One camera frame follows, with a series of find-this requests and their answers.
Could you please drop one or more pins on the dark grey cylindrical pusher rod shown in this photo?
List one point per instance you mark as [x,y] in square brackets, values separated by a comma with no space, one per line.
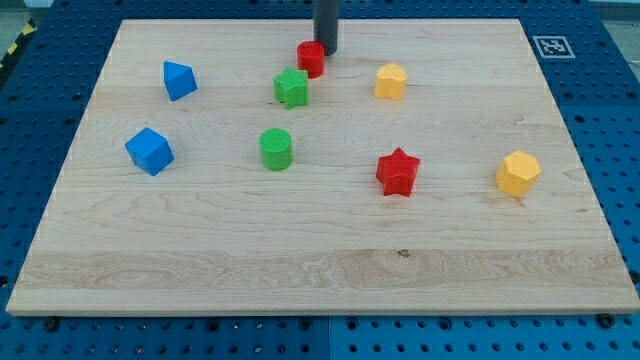
[325,24]

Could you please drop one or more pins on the red cylinder block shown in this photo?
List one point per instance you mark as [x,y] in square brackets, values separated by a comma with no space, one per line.
[310,57]

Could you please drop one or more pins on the green star block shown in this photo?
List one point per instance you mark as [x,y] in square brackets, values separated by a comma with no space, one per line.
[291,87]

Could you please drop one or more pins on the yellow heart block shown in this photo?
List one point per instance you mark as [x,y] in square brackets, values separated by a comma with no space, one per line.
[391,82]

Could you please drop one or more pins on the green cylinder block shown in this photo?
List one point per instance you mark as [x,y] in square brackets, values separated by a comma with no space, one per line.
[276,149]

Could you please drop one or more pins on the blue triangular prism block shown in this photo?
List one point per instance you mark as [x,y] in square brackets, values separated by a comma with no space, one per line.
[179,80]

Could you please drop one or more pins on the red star block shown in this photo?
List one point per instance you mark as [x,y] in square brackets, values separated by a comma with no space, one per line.
[397,172]

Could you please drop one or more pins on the light wooden board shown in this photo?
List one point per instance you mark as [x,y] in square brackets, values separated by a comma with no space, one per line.
[215,233]

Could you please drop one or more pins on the blue cube block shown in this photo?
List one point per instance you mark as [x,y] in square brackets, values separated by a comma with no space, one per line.
[149,151]

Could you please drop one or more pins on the white fiducial marker tag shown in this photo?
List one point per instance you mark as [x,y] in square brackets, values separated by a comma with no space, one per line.
[553,47]

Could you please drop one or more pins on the yellow hexagon block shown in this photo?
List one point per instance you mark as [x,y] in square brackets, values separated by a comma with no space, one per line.
[517,173]

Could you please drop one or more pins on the yellow black hazard tape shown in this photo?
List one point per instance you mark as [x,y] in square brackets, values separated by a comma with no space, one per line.
[18,46]

